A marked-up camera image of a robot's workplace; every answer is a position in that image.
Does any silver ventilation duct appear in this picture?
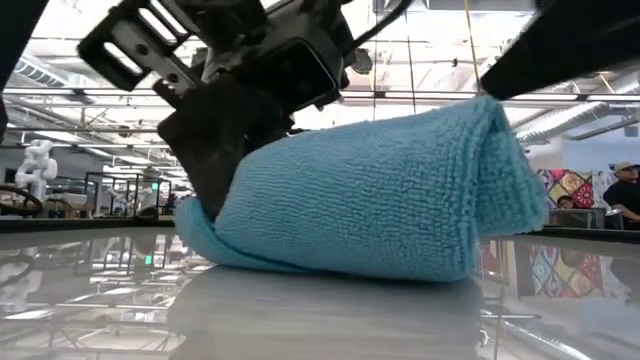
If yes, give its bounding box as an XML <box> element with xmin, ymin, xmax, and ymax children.
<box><xmin>514</xmin><ymin>99</ymin><xmax>640</xmax><ymax>147</ymax></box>
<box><xmin>13</xmin><ymin>56</ymin><xmax>70</xmax><ymax>89</ymax></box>

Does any white robot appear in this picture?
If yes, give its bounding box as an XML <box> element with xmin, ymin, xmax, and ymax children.
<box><xmin>13</xmin><ymin>138</ymin><xmax>60</xmax><ymax>202</ymax></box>

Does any yellow hanging cable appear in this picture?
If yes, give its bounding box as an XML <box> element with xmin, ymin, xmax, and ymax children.
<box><xmin>463</xmin><ymin>0</ymin><xmax>483</xmax><ymax>97</ymax></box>

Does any black frame rack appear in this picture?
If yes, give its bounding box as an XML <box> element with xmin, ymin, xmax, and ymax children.
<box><xmin>83</xmin><ymin>171</ymin><xmax>174</xmax><ymax>219</ymax></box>

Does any black hanging cable with coil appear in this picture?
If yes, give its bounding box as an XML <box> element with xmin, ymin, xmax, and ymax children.
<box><xmin>405</xmin><ymin>37</ymin><xmax>418</xmax><ymax>117</ymax></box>

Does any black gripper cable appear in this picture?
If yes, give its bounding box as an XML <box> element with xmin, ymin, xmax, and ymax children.
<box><xmin>344</xmin><ymin>0</ymin><xmax>417</xmax><ymax>54</ymax></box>

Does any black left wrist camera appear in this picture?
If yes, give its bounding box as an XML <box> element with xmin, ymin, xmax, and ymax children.
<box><xmin>247</xmin><ymin>38</ymin><xmax>350</xmax><ymax>116</ymax></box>

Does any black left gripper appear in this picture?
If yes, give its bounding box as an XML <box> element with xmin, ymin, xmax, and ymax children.
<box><xmin>76</xmin><ymin>0</ymin><xmax>357</xmax><ymax>222</ymax></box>

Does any white hanging cloth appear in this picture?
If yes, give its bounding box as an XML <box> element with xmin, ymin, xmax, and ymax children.
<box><xmin>592</xmin><ymin>169</ymin><xmax>619</xmax><ymax>209</ymax></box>

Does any colourful patchwork quilt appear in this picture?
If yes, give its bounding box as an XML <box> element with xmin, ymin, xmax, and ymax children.
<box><xmin>535</xmin><ymin>168</ymin><xmax>598</xmax><ymax>211</ymax></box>

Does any blue microfibre towel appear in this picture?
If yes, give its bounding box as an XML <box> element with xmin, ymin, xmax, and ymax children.
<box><xmin>173</xmin><ymin>94</ymin><xmax>550</xmax><ymax>283</ymax></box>

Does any black ceiling cable reel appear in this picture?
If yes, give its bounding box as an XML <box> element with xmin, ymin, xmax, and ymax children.
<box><xmin>349</xmin><ymin>47</ymin><xmax>375</xmax><ymax>77</ymax></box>

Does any black table frame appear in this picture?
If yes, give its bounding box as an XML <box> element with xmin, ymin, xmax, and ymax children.
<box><xmin>0</xmin><ymin>216</ymin><xmax>640</xmax><ymax>245</ymax></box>

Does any black ring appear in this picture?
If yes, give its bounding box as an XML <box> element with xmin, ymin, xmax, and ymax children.
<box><xmin>0</xmin><ymin>183</ymin><xmax>46</xmax><ymax>218</ymax></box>

